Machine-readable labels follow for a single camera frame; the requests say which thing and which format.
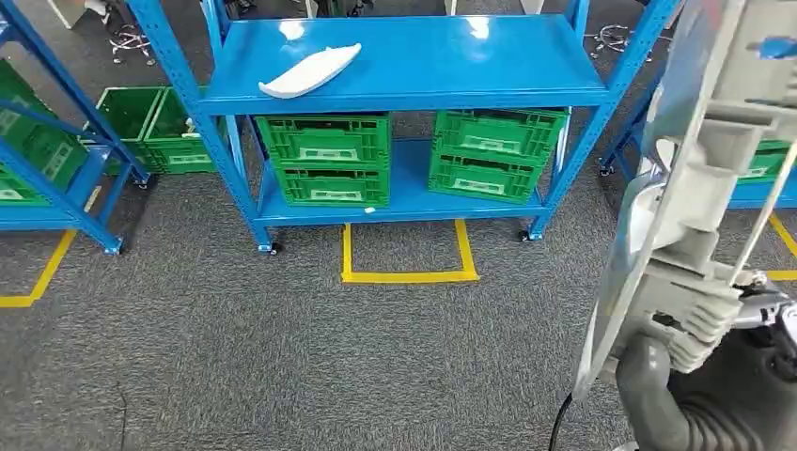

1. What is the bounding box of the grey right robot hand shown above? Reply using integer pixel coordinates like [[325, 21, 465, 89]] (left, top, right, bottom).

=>
[[616, 283, 797, 451]]

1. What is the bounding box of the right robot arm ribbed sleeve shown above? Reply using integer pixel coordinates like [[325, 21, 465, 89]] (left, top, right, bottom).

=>
[[675, 395, 797, 451]]

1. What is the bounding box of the small blue plastic clip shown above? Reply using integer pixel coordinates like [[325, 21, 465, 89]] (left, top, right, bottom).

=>
[[746, 36, 797, 62]]

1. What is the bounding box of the black cable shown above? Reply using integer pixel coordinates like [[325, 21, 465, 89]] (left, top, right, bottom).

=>
[[547, 392, 575, 451]]

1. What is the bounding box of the green plastic crate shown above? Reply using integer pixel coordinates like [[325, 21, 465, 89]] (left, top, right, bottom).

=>
[[143, 86, 230, 176], [427, 150, 551, 206], [0, 163, 55, 208], [273, 163, 392, 210], [91, 86, 168, 177], [737, 139, 793, 185], [430, 108, 570, 168], [0, 58, 89, 191], [255, 114, 394, 170]]

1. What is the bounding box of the blue steel shelf rack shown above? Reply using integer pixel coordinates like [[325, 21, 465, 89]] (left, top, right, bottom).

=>
[[124, 0, 683, 257], [597, 58, 797, 210], [0, 0, 154, 257]]

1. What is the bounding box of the white curved plastic part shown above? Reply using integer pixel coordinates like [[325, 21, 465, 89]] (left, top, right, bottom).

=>
[[258, 41, 363, 101]]

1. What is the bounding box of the metal chair base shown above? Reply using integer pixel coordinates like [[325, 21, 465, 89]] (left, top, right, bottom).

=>
[[106, 23, 158, 68], [584, 23, 656, 64]]

